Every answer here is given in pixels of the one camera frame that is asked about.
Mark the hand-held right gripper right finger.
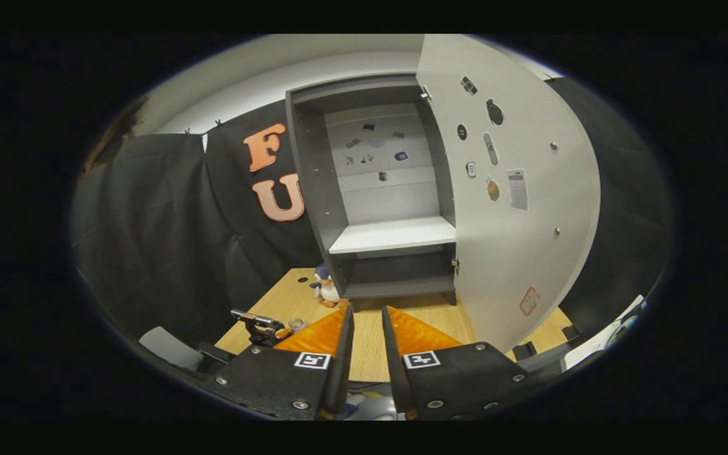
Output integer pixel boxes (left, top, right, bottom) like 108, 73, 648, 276
381, 306, 557, 421

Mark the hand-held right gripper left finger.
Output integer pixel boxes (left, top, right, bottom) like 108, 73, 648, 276
203, 306, 355, 421

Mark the white cabinet door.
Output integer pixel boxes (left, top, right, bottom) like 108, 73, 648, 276
416, 35, 602, 355

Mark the grey cabinet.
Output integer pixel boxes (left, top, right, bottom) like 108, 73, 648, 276
285, 73, 459, 310

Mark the white cabinet shelf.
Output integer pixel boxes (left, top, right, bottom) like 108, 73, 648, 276
329, 216, 458, 255

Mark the penguin plush toy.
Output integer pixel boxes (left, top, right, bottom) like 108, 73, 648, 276
309, 264, 352, 310

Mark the person's pale clothing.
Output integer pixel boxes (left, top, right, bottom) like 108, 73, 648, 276
344, 392, 397, 421

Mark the black backdrop cloth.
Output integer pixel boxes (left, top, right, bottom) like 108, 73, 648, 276
70, 76, 677, 355

